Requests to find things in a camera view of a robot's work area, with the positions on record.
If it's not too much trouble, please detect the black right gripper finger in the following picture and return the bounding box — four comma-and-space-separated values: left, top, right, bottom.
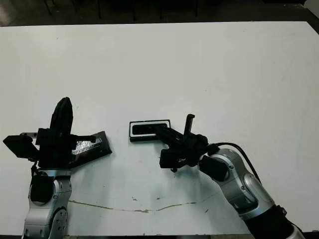
158, 126, 187, 143
154, 131, 185, 149

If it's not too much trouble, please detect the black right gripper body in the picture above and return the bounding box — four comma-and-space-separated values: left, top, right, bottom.
171, 114, 209, 168

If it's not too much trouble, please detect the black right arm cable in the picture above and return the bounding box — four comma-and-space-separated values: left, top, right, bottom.
211, 141, 263, 186

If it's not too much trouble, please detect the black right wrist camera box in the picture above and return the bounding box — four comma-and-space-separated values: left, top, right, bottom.
159, 148, 182, 172

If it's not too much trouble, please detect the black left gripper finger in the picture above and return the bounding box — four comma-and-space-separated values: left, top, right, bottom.
48, 97, 65, 134
62, 97, 74, 136

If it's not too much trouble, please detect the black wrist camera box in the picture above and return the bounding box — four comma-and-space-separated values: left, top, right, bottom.
2, 134, 41, 160
159, 148, 182, 172

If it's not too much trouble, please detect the black box base white insert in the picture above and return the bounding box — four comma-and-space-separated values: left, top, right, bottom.
129, 119, 172, 143

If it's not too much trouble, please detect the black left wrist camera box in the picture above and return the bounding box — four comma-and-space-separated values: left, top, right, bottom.
2, 134, 41, 160

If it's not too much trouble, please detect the black box lid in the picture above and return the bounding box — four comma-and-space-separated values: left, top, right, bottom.
71, 130, 113, 168

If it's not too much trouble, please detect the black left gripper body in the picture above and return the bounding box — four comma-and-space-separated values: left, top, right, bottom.
21, 127, 97, 170

